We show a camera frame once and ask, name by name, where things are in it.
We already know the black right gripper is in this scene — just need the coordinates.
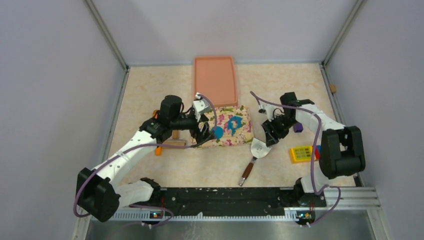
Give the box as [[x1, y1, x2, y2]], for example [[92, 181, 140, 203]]
[[262, 114, 299, 147]]

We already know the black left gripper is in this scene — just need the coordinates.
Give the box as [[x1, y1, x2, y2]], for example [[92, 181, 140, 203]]
[[170, 110, 216, 144]]

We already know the metal scraper wooden handle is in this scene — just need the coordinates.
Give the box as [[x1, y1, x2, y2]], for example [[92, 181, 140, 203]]
[[238, 137, 272, 187]]

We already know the wooden double-ended roller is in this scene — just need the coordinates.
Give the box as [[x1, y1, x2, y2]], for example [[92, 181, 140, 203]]
[[163, 130, 187, 147]]

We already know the blue dough scrap ring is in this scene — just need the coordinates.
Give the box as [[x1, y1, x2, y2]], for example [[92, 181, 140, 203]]
[[225, 115, 243, 137]]

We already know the blue dough piece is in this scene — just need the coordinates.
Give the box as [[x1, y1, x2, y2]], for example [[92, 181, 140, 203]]
[[214, 126, 224, 140]]

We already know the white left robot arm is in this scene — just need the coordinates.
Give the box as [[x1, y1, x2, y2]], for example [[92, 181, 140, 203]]
[[73, 93, 217, 222]]

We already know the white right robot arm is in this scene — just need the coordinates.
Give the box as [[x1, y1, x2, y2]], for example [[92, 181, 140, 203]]
[[256, 92, 366, 206]]

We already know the purple toy block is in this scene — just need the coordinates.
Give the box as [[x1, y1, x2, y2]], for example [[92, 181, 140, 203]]
[[293, 122, 304, 133]]

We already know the yellow red blue toy block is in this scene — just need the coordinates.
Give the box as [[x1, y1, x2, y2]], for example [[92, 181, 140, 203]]
[[288, 145, 321, 164]]

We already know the pink rectangular tray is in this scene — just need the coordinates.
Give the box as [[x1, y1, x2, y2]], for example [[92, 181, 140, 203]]
[[192, 55, 239, 108]]

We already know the small wooden cork piece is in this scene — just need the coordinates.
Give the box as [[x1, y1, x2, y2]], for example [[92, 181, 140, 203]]
[[329, 84, 337, 94]]

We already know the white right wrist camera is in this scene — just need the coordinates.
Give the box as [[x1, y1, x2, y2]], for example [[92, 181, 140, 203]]
[[258, 102, 276, 122]]

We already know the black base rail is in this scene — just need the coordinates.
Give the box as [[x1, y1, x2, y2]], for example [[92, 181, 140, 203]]
[[143, 187, 327, 217]]

